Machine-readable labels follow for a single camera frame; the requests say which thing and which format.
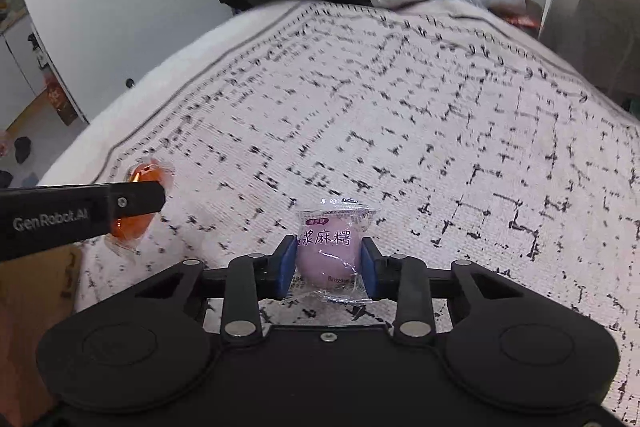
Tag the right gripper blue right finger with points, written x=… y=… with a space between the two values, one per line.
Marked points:
x=372 y=265

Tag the orange jelly cup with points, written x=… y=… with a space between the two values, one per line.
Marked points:
x=147 y=186

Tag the brown cardboard box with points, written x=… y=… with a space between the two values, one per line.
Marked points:
x=37 y=292

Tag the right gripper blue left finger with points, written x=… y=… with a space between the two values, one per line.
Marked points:
x=284 y=265

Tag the white patterned bed blanket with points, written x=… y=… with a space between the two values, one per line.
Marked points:
x=467 y=138

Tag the white desk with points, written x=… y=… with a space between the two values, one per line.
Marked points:
x=600 y=39

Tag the pink mochi packet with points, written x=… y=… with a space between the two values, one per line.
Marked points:
x=328 y=258

